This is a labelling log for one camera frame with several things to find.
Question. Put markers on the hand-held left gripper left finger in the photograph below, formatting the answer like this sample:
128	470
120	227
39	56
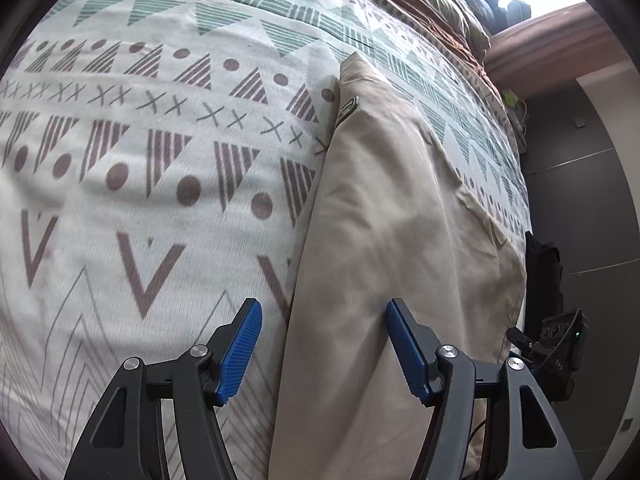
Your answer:
242	350

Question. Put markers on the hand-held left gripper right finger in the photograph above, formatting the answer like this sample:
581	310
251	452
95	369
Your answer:
405	350

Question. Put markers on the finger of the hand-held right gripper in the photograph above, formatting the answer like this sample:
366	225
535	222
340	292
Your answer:
522	341

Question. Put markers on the beige zip jacket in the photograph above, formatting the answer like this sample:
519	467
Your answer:
390	210

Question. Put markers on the patterned white bedspread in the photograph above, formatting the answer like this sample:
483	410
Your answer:
125	135

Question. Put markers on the pink curtain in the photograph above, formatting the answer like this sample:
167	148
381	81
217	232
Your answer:
545	35

